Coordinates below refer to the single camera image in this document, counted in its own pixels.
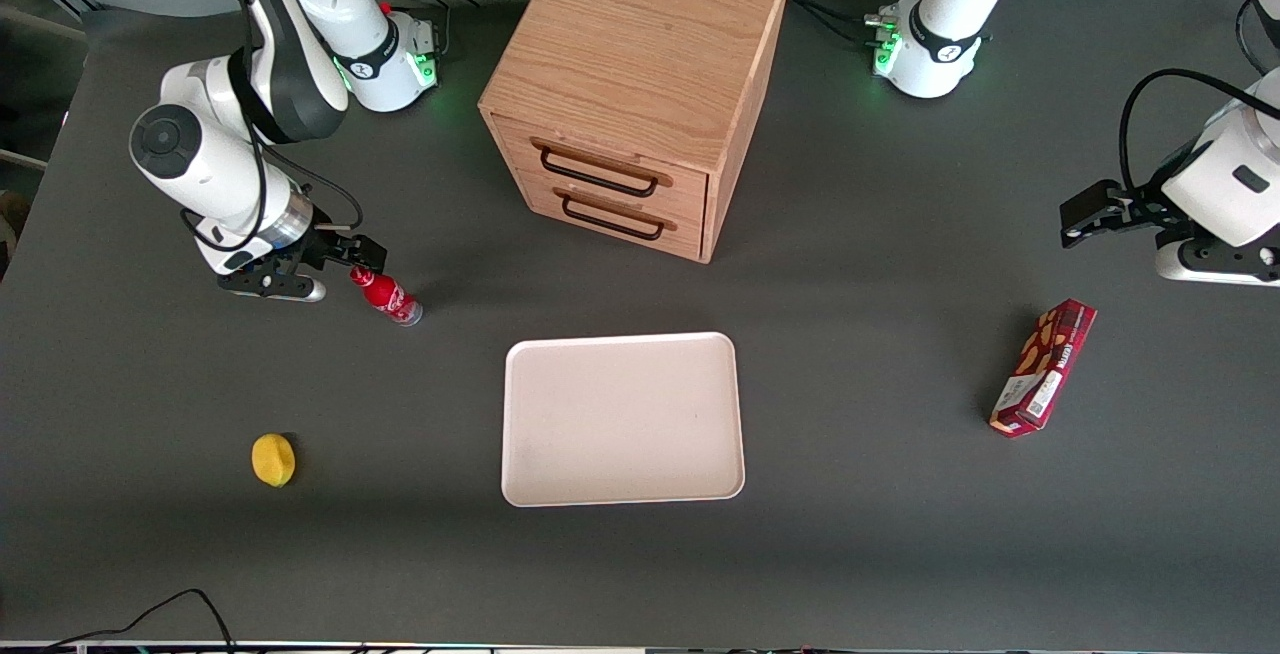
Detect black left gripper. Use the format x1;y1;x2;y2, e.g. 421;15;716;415
1060;179;1193;251

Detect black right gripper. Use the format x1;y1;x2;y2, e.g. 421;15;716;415
262;219;389;281

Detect red coke bottle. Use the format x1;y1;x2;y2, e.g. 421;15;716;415
349;266;424;327

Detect cream rectangular tray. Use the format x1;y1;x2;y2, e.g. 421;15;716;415
500;332;747;509

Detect red snack box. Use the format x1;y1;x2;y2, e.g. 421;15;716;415
989;298;1098;439

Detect yellow lemon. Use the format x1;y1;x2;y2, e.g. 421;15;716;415
251;433;297;488

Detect wooden drawer cabinet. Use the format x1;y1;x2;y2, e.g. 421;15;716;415
478;0;792;265

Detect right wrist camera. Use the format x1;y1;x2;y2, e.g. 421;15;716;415
218;272;327;304

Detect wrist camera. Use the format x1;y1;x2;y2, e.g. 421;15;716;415
1155;232;1280;287
218;272;327;304

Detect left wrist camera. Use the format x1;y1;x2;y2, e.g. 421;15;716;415
1155;232;1280;287

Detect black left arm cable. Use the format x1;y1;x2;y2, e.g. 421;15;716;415
1118;68;1261;197

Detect black drawer handle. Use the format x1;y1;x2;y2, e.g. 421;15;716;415
540;147;661;200
560;196;667;242

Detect black left base cable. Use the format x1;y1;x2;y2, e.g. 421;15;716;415
789;0;883;47

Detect thin black table cable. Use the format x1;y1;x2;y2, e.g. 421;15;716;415
40;588;237;654

